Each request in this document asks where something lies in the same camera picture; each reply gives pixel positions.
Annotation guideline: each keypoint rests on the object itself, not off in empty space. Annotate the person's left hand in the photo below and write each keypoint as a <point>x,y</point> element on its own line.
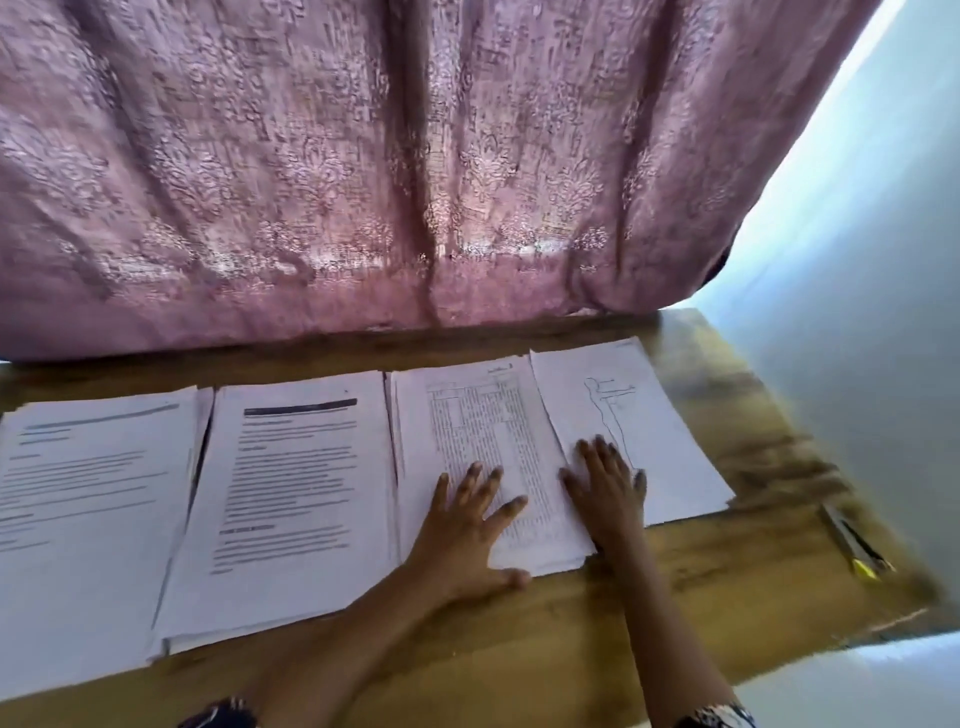
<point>458,548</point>

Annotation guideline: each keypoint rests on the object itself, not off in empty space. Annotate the person's right hand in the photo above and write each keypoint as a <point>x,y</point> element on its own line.
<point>608,495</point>

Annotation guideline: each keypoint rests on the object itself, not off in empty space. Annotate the table-print paper pile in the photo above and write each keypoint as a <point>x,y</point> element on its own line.
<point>480,420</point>

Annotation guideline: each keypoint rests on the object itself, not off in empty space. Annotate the dark-header text paper pile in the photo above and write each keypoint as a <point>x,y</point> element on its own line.
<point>278,525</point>

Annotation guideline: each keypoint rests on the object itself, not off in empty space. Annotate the grey-header text paper pile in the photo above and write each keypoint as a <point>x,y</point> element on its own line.
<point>83,540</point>

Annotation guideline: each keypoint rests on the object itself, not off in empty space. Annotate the person's left forearm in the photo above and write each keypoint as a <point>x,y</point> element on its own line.
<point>338,653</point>

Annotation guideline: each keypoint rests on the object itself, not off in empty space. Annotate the person's right forearm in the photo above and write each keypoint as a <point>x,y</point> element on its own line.
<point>668,630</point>

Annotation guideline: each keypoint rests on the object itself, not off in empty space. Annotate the silver yellow black stapler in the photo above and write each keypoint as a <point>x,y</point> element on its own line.
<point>852,543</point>

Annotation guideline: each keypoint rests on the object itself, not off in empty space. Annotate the pink patterned curtain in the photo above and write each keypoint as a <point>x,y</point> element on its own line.
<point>405,150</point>

